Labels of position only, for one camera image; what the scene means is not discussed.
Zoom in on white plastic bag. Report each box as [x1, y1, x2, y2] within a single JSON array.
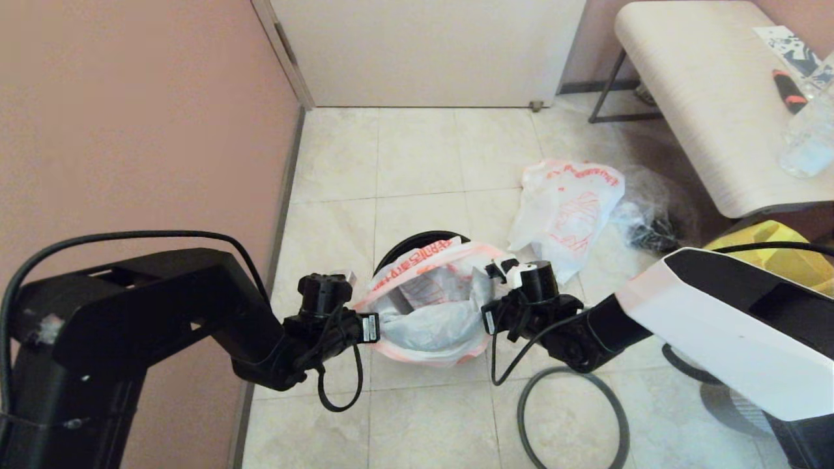
[[352, 238, 512, 367]]

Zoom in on grey trash can ring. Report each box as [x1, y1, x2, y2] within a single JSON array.
[[518, 367, 631, 469]]

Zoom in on white red-print trash bag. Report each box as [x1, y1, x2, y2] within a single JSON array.
[[508, 158, 626, 285]]

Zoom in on black ribbed trash can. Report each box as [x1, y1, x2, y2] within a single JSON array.
[[375, 231, 471, 274]]

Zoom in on clear bag with black items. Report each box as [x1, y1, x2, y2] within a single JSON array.
[[612, 166, 701, 256]]

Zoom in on yellow fabric tote bag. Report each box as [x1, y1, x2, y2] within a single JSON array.
[[707, 220, 834, 295]]

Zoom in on pale ribbed bin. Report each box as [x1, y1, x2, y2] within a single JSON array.
[[661, 344, 783, 444]]

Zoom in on beige bench with metal legs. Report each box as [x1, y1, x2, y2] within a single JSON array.
[[588, 0, 834, 219]]

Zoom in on white door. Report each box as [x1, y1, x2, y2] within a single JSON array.
[[270, 0, 587, 109]]

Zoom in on clear plastic water bottle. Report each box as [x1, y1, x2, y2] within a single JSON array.
[[775, 55, 834, 180]]

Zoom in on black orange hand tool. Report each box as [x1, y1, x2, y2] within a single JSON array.
[[773, 68, 809, 115]]

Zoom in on black white printed leaflet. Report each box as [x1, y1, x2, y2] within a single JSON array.
[[753, 26, 823, 80]]

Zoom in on black cylindrical left wrist camera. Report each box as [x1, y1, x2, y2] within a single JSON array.
[[298, 272, 357, 318]]

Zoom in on black cylindrical wrist camera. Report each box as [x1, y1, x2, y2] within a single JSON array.
[[298, 272, 357, 318], [489, 259, 561, 302]]

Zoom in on black cylindrical right wrist camera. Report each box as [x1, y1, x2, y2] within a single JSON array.
[[489, 259, 561, 302]]

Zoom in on grey wall baseboard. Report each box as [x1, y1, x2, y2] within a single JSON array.
[[228, 107, 307, 469]]

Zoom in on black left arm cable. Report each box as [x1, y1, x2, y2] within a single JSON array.
[[0, 230, 364, 418]]

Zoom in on grey door frame strip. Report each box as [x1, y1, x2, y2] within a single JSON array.
[[253, 0, 317, 111]]

